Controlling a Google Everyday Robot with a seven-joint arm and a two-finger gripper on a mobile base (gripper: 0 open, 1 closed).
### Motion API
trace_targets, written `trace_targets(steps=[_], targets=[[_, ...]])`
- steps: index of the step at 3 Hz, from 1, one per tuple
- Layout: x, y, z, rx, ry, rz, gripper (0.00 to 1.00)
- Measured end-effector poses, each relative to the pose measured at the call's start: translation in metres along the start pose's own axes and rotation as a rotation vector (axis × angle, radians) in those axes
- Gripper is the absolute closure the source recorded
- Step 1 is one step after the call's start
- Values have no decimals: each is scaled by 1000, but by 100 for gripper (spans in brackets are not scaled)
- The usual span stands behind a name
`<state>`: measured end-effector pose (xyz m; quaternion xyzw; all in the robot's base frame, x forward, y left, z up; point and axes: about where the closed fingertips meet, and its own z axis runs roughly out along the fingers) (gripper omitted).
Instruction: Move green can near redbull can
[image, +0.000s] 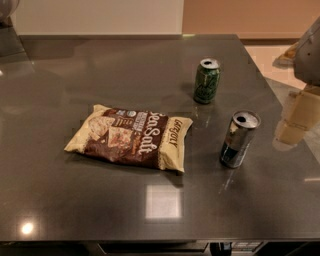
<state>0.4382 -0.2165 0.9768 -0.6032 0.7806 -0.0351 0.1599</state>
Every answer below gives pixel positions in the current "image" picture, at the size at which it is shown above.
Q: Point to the sea salt chips bag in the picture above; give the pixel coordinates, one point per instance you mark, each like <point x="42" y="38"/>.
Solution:
<point x="131" y="137"/>

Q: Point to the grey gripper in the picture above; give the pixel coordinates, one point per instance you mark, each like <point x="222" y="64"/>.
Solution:
<point x="308" y="56"/>

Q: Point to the silver blue redbull can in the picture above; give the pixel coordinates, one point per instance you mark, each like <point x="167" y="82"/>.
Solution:
<point x="239" y="135"/>

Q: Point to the green soda can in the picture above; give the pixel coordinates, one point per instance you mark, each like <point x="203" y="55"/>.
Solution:
<point x="207" y="80"/>

